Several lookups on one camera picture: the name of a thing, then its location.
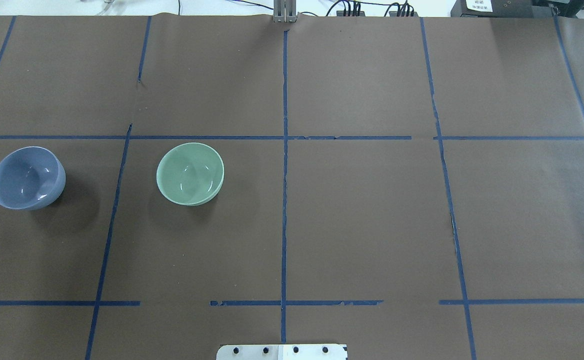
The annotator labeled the blue bowl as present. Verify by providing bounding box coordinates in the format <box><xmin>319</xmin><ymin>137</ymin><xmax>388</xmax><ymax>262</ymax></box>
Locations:
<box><xmin>0</xmin><ymin>146</ymin><xmax>67</xmax><ymax>211</ymax></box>

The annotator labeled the green bowl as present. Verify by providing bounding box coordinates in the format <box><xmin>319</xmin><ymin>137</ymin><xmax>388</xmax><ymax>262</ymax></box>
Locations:
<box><xmin>155</xmin><ymin>142</ymin><xmax>225</xmax><ymax>207</ymax></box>

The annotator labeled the brown paper table mat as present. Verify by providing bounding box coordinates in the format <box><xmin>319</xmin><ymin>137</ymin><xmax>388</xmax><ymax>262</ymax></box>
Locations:
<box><xmin>0</xmin><ymin>13</ymin><xmax>584</xmax><ymax>360</ymax></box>

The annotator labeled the black connector block far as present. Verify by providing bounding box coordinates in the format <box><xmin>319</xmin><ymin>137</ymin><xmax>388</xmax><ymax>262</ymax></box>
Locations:
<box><xmin>328</xmin><ymin>0</ymin><xmax>365</xmax><ymax>18</ymax></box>

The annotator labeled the black box device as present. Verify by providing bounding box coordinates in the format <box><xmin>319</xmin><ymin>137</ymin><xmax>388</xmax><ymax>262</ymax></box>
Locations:
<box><xmin>450</xmin><ymin>0</ymin><xmax>553</xmax><ymax>19</ymax></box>

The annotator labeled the aluminium frame post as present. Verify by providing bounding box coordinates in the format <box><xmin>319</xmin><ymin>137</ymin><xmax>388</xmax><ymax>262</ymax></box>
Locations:
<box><xmin>273</xmin><ymin>0</ymin><xmax>298</xmax><ymax>23</ymax></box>

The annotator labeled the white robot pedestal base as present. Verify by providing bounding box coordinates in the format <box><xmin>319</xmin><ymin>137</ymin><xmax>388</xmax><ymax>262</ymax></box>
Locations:
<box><xmin>216</xmin><ymin>343</ymin><xmax>349</xmax><ymax>360</ymax></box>

